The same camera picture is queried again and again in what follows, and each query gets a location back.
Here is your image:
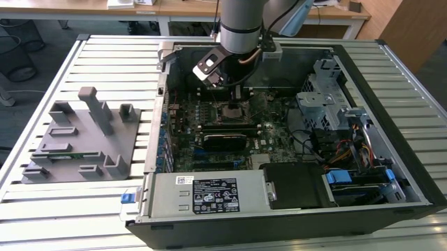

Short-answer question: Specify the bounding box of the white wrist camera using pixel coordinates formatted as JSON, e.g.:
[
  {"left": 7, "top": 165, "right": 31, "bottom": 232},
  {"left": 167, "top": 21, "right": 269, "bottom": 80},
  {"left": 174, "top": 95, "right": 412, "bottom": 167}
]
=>
[{"left": 193, "top": 47, "right": 227, "bottom": 87}]

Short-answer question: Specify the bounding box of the silver chipset heatsink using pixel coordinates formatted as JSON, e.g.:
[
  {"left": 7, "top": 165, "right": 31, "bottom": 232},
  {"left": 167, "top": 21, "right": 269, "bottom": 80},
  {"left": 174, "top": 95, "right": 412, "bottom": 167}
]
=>
[{"left": 251, "top": 154, "right": 273, "bottom": 168}]

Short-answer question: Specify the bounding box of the black PC case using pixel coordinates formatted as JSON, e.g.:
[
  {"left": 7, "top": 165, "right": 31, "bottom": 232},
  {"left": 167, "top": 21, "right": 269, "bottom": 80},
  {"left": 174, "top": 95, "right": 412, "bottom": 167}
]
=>
[{"left": 125, "top": 39, "right": 447, "bottom": 250}]

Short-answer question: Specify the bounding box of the silver drive cage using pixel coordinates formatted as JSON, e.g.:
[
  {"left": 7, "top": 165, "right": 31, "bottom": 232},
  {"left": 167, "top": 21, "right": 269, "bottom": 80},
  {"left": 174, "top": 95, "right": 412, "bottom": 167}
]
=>
[{"left": 295, "top": 59, "right": 354, "bottom": 131}]

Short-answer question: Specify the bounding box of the copper coloured hose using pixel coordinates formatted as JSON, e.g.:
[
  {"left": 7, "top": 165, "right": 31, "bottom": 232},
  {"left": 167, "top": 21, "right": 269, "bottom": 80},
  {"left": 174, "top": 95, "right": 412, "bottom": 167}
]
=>
[{"left": 237, "top": 49, "right": 262, "bottom": 65}]

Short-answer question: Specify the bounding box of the black RAM slot bank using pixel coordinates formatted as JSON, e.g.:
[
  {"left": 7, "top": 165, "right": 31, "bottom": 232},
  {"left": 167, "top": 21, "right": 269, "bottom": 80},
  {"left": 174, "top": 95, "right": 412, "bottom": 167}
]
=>
[
  {"left": 197, "top": 87, "right": 255, "bottom": 101},
  {"left": 201, "top": 124, "right": 263, "bottom": 138}
]

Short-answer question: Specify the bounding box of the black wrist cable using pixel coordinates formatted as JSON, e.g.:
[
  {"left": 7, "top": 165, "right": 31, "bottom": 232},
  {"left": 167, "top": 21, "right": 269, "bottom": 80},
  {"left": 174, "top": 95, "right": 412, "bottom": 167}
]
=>
[{"left": 223, "top": 0, "right": 303, "bottom": 88}]

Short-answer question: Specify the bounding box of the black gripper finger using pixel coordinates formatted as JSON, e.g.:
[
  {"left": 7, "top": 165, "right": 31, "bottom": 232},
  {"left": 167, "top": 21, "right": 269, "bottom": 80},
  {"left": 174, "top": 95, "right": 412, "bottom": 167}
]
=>
[{"left": 229, "top": 85, "right": 243, "bottom": 111}]

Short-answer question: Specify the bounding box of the large white box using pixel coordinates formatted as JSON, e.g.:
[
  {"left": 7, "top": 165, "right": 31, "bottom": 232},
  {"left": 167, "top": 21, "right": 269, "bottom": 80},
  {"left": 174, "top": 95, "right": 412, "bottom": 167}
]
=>
[{"left": 107, "top": 0, "right": 137, "bottom": 10}]

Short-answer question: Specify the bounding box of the silver CPU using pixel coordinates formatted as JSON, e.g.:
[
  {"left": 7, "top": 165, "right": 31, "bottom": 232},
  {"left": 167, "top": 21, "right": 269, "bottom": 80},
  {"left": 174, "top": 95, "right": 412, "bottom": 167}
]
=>
[{"left": 222, "top": 103, "right": 247, "bottom": 119}]

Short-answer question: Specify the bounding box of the blue disk carrier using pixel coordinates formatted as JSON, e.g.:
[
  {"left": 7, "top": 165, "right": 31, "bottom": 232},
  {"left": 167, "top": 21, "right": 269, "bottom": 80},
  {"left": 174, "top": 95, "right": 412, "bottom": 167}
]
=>
[{"left": 325, "top": 169, "right": 353, "bottom": 188}]

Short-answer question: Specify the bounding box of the coloured wire bundle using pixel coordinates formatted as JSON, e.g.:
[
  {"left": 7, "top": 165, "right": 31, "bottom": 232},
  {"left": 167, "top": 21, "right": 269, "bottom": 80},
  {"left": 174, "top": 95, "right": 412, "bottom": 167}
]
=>
[{"left": 323, "top": 138, "right": 377, "bottom": 169}]

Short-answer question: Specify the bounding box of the black waste bin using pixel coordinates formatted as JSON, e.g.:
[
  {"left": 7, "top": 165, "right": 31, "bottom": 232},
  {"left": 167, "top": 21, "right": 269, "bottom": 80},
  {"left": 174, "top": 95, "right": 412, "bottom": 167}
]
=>
[
  {"left": 0, "top": 33, "right": 39, "bottom": 83},
  {"left": 0, "top": 18, "right": 47, "bottom": 52}
]

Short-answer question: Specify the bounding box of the green motherboard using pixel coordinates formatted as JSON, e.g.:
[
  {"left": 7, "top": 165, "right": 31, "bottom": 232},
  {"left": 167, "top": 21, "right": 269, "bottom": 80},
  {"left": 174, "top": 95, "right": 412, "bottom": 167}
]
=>
[{"left": 161, "top": 88, "right": 298, "bottom": 174}]

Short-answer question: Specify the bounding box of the grey parts rack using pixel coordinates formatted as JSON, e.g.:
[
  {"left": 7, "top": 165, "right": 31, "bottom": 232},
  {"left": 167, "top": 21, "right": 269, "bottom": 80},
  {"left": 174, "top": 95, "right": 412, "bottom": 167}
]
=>
[{"left": 21, "top": 86, "right": 143, "bottom": 185}]

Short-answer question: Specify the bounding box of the silver disk bay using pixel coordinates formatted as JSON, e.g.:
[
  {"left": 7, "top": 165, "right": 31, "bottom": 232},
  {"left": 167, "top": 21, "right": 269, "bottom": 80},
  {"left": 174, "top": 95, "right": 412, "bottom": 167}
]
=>
[{"left": 323, "top": 167, "right": 410, "bottom": 209}]

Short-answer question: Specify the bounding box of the black graphics card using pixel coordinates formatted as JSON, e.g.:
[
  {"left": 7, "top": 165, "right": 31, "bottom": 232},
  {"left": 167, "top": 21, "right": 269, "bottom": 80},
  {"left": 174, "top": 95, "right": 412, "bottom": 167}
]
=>
[{"left": 202, "top": 133, "right": 249, "bottom": 153}]

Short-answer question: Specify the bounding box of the green RAM stick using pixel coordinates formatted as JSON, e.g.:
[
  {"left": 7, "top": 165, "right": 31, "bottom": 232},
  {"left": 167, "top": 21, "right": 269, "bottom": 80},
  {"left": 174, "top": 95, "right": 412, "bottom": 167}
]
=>
[{"left": 47, "top": 153, "right": 87, "bottom": 160}]

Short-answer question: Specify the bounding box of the black expansion slot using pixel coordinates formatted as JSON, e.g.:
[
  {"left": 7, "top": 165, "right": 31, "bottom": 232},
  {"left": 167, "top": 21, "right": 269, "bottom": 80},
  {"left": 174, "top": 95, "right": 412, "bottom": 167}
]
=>
[{"left": 191, "top": 161, "right": 242, "bottom": 169}]

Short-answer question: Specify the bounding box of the metal socket cover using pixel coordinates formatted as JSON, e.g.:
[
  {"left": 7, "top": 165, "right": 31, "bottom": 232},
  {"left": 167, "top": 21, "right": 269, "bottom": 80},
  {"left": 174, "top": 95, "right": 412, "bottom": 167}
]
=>
[{"left": 245, "top": 91, "right": 277, "bottom": 120}]

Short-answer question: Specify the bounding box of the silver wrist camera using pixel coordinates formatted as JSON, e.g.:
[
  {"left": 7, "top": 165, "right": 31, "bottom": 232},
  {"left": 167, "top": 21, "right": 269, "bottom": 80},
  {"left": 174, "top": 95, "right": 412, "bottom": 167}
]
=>
[{"left": 262, "top": 44, "right": 285, "bottom": 61}]

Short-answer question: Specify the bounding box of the black wire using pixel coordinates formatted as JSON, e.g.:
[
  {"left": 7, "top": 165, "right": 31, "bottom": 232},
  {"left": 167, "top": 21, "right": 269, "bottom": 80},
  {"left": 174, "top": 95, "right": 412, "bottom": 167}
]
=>
[{"left": 286, "top": 100, "right": 327, "bottom": 164}]

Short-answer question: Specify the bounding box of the CPU socket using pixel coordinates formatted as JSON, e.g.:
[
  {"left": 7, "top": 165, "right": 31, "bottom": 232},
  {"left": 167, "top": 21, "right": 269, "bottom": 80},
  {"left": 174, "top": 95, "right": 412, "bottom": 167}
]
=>
[{"left": 214, "top": 100, "right": 255, "bottom": 126}]

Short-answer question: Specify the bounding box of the black plastic fan shroud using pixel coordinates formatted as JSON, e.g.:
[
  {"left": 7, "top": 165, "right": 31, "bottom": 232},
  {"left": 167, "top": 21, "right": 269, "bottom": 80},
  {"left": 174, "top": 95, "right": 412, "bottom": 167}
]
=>
[{"left": 262, "top": 162, "right": 337, "bottom": 210}]

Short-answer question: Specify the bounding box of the wooden cabinet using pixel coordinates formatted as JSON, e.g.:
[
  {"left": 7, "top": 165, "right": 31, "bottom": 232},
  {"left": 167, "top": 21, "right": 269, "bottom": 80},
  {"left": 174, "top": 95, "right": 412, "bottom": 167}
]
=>
[{"left": 355, "top": 0, "right": 447, "bottom": 75}]

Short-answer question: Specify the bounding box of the silver power supply unit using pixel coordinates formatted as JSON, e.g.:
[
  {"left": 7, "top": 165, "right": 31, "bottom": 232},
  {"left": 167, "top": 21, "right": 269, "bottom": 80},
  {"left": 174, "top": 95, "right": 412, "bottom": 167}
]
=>
[{"left": 138, "top": 169, "right": 273, "bottom": 219}]

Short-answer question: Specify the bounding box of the silver case bracket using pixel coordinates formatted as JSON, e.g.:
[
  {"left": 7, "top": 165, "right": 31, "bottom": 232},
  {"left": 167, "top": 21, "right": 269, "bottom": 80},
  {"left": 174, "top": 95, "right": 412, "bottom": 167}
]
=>
[{"left": 157, "top": 41, "right": 175, "bottom": 73}]

